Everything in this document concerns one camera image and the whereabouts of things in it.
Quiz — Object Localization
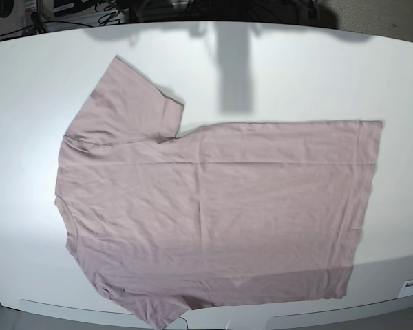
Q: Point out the pink T-shirt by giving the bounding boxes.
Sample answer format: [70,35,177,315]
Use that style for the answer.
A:
[55,58,383,329]

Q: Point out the black cables behind table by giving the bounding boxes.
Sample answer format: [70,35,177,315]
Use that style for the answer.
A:
[27,0,131,35]

